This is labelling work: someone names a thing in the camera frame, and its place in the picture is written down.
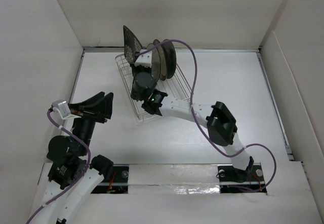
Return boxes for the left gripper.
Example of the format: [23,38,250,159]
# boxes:
[69,90,113,154]

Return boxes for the cream plate with tree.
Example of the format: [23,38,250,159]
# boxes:
[151,48,162,81]

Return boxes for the brown rimmed cream plate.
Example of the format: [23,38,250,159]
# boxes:
[157,46,167,81]

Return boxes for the black square floral plate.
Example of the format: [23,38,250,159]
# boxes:
[123,25,143,64]

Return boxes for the grey reindeer plate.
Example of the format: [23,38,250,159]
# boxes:
[162,39,177,79]

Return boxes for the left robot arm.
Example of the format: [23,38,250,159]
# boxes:
[27,92,113,223]

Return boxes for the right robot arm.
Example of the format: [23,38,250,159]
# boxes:
[131,64,254,180]

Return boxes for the wire dish rack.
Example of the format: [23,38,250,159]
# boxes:
[115,54,191,123]

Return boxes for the silver taped front rail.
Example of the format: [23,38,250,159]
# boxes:
[97,164,268,196]

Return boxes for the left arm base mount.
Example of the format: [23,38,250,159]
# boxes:
[91,165,129,194]

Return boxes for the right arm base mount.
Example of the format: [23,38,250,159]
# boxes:
[216,163,267,194]

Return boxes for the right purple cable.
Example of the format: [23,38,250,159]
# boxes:
[136,39,277,193]

